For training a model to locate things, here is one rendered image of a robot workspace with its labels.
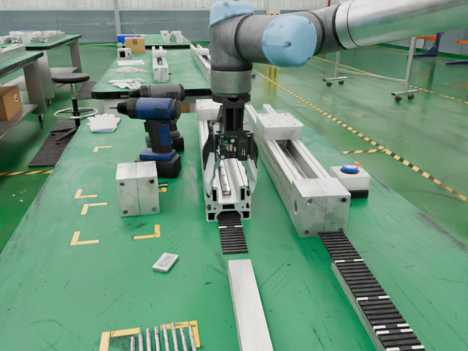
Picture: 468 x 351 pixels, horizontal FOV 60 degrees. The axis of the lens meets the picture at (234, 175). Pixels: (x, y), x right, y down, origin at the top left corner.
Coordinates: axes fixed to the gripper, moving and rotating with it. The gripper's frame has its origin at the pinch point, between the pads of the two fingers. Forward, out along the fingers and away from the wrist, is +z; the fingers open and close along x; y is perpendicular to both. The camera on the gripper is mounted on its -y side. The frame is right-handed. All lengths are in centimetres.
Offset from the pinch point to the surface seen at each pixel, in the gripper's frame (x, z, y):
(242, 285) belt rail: -0.2, 6.8, 23.3
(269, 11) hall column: 194, -21, -1003
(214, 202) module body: -3.2, 5.2, -4.1
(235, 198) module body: 1.8, 5.5, -6.3
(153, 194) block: -16.7, 5.1, -9.2
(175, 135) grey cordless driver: -13, 5, -54
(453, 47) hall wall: 689, 67, -989
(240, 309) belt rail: -1.2, 6.7, 28.8
